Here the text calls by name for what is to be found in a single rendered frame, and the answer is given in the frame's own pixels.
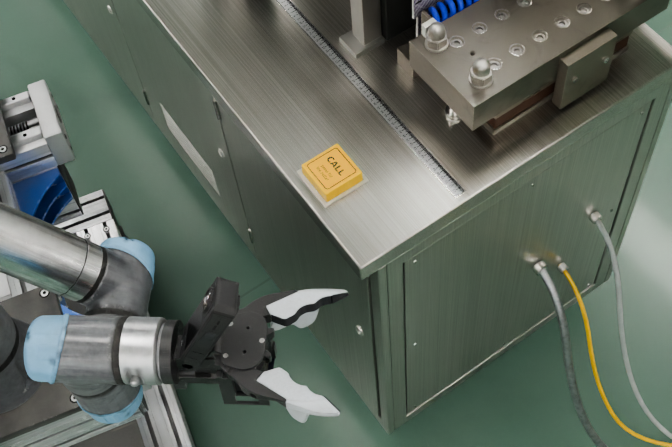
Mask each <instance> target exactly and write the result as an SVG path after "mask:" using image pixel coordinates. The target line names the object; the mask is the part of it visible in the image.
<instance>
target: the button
mask: <svg viewBox="0 0 672 447"><path fill-rule="evenodd" d="M302 172H303V174H304V175H305V177H306V178H307V179H308V180H309V181H310V183H311V184H312V185H313V186H314V188H315V189H316V190H317V191H318V192H319V194H320V195H321V196H322V197H323V198H324V200H325V201H326V202H328V201H330V200H332V199H333V198H335V197H336V196H338V195H340V194H341V193H343V192H344V191H346V190H348V189H349V188H351V187H353V186H354V185H356V184H357V183H359V182H361V181H362V180H363V176H362V171H361V170H360V169H359V168H358V167H357V166H356V164H355V163H354V162H353V161H352V160H351V159H350V157H349V156H348V155H347V154H346V153H345V152H344V150H343V149H342V148H341V147H340V146H339V145H338V144H335V145H334V146H332V147H330V148H329V149H327V150H325V151H324V152H322V153H320V154H319V155H317V156H316V157H314V158H312V159H311V160H309V161H307V162H306V163H304V164H302Z"/></svg>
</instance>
